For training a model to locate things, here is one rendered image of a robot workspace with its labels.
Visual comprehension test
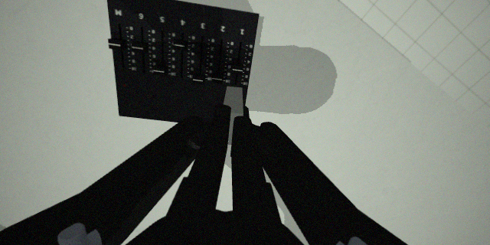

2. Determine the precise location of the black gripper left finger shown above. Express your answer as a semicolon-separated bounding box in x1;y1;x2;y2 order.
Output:
0;87;234;245

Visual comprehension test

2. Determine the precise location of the black lighting desk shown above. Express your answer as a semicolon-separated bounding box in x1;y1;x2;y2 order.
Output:
107;0;259;123

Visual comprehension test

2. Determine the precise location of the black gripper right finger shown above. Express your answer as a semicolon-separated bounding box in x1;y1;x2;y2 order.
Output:
230;87;408;245

